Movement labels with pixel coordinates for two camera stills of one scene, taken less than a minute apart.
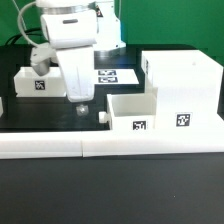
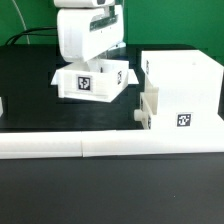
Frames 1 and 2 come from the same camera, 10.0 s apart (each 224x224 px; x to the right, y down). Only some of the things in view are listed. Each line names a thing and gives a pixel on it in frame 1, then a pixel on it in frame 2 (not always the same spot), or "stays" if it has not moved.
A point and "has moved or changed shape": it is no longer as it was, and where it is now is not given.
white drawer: (28, 83) → (96, 80)
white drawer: (131, 111) has moved or changed shape
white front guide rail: (88, 144) stays
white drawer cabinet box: (187, 89) stays
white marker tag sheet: (114, 76) stays
